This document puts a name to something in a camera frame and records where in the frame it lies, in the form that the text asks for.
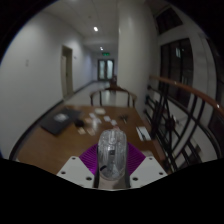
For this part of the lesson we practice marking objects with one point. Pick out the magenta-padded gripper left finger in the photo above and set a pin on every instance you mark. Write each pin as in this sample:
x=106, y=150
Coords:
x=76, y=170

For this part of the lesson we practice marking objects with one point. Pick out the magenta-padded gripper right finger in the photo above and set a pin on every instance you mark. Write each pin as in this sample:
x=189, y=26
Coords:
x=146, y=170

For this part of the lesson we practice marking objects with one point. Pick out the white booklet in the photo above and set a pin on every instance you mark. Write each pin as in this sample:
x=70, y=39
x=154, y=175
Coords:
x=143, y=133

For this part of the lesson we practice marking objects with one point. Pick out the small black box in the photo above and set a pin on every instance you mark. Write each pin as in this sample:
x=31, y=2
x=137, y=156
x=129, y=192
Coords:
x=79, y=123

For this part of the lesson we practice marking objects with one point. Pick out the black closed laptop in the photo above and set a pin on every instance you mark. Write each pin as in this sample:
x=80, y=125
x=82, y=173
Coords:
x=60, y=121

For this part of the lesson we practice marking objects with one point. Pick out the black scissors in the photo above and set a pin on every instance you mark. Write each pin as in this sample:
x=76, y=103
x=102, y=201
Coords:
x=123, y=118

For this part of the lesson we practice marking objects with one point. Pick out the small white card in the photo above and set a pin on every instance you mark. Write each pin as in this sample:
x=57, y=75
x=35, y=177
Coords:
x=113, y=122

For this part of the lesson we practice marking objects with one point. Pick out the white paper card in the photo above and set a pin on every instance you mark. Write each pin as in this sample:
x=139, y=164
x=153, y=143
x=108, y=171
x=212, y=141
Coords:
x=100, y=111

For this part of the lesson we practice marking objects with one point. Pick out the wooden armchair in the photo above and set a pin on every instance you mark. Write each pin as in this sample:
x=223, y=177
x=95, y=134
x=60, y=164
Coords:
x=113, y=88

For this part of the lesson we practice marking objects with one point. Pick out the black railing with wooden handrail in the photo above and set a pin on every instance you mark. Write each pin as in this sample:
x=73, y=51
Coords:
x=186, y=88

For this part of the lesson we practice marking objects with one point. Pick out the dark framed window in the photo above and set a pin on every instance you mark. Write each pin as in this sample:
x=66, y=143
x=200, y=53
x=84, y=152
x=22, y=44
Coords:
x=176, y=70

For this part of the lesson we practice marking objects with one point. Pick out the glass double door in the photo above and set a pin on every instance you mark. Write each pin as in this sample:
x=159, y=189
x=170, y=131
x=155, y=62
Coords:
x=105, y=69

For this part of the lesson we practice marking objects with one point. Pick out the green exit sign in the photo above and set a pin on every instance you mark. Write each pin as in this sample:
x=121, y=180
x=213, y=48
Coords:
x=105, y=53

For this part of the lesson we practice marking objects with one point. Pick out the round ceiling light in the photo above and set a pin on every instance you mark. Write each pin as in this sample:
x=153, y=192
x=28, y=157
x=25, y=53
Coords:
x=95, y=29

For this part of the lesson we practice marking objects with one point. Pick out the side door in wall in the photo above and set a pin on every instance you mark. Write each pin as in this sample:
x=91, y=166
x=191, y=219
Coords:
x=66, y=71

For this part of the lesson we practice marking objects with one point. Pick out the white wall switch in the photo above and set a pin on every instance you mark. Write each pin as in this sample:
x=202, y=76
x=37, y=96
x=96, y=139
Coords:
x=27, y=62

